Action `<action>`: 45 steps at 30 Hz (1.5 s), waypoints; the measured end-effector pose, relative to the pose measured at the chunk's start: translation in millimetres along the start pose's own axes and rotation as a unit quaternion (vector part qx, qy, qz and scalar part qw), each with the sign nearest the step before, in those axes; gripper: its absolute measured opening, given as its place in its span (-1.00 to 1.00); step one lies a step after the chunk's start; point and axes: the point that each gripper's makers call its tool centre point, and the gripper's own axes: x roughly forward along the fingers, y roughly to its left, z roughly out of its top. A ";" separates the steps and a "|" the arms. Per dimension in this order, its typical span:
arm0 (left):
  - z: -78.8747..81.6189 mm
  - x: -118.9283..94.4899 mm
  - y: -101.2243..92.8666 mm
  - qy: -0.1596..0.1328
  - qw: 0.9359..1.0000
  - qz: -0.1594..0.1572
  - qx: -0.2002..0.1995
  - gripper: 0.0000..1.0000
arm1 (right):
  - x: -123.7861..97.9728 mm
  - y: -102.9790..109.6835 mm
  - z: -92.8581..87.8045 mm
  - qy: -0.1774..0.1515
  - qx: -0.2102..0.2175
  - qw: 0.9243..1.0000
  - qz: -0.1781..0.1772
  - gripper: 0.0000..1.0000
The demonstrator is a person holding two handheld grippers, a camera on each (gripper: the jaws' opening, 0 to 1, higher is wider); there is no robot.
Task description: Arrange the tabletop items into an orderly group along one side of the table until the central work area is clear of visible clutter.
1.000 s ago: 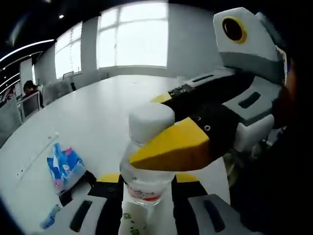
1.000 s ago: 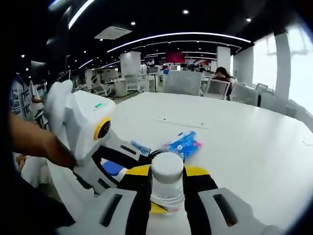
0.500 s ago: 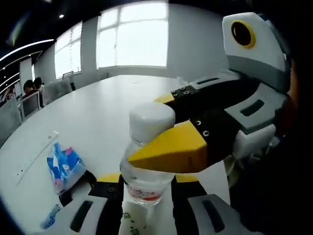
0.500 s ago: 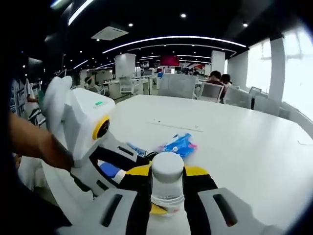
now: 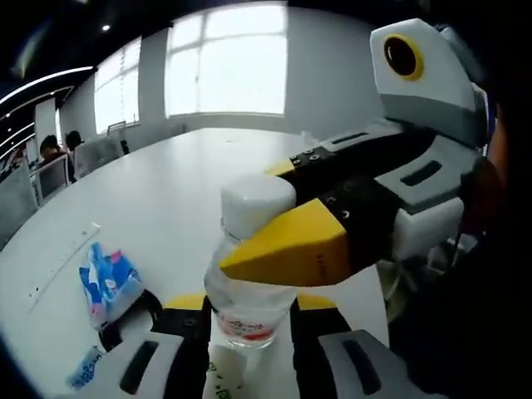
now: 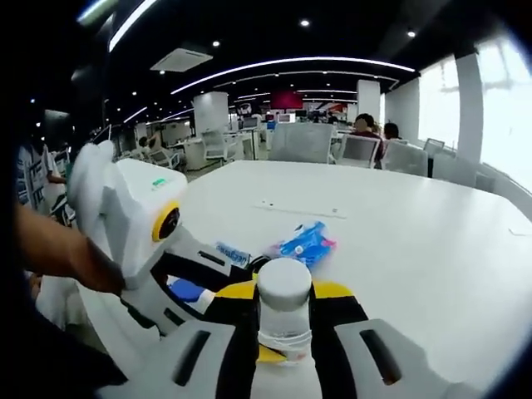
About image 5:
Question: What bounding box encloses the narrow window with blinds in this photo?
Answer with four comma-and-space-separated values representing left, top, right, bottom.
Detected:
94, 35, 142, 135

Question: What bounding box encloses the white table cable cover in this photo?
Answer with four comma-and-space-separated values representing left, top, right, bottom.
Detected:
27, 222, 102, 313

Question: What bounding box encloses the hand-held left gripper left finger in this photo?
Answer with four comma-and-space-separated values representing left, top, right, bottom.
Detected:
97, 293, 213, 399

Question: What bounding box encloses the curved ceiling light strip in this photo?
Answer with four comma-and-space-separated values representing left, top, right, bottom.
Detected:
0, 66, 95, 106

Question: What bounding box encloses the black cable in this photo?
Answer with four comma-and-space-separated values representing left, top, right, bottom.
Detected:
99, 288, 165, 353

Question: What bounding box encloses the clear plastic bottle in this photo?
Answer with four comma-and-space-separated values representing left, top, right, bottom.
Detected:
203, 174, 298, 350

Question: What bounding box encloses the white paper cup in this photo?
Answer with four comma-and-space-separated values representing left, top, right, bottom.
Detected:
201, 344, 250, 399

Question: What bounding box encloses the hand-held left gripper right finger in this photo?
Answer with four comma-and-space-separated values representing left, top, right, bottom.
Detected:
290, 293, 421, 399

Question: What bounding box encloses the wide window with blinds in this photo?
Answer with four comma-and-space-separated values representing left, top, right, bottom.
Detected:
165, 4, 288, 120

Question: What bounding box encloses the grey mesh office chair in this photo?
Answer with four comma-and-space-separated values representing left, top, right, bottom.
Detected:
74, 135, 126, 180

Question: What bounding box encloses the white office chair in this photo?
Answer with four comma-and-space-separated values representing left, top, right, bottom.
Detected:
35, 153, 72, 205

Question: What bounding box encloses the large blue white wipes packet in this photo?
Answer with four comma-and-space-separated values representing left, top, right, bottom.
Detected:
66, 344, 108, 392

